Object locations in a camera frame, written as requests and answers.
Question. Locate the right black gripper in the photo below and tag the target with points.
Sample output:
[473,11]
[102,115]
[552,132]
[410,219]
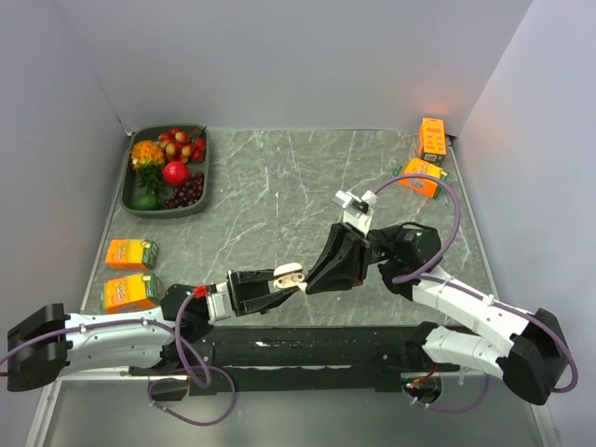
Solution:
[344,262]

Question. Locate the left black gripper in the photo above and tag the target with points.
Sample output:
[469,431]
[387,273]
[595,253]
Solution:
[250,291]

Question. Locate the beige earbud charging case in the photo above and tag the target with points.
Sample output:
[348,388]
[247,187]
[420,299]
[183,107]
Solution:
[288,276]

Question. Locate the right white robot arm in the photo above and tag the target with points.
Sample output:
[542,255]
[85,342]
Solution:
[526,350]

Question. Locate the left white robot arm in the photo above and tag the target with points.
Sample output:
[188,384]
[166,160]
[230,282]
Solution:
[52,343]

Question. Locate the orange juice box tilted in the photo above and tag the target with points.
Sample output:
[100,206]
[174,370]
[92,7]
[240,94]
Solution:
[423,186]

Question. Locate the orange juice box left lower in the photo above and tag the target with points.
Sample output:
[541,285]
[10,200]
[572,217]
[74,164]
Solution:
[131,293]

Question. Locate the dark grape bunch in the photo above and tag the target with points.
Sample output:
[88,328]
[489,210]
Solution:
[187,194]

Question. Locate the orange juice box left upper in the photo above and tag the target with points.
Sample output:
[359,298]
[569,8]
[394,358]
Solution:
[131,254]

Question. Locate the red apple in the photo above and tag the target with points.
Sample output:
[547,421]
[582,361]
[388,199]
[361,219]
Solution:
[175,173]

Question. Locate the green avocado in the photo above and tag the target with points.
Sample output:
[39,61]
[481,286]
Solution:
[145,202]

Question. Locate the orange juice box far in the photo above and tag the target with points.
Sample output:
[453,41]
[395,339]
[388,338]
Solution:
[432,146]

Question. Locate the grey fruit tray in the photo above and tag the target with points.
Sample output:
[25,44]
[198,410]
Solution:
[129,187]

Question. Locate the red lychee bunch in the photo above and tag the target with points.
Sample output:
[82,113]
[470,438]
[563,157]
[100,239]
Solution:
[184,146]

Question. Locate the orange pineapple toy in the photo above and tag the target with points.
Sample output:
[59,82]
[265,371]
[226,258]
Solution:
[147,160]

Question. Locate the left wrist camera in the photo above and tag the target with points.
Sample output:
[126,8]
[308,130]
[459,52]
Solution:
[217,300]

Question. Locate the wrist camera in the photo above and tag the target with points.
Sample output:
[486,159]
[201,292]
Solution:
[357,211]
[217,300]

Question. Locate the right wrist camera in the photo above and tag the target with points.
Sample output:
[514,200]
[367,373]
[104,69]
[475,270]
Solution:
[357,211]

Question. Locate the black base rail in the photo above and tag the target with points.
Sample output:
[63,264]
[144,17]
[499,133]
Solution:
[311,358]

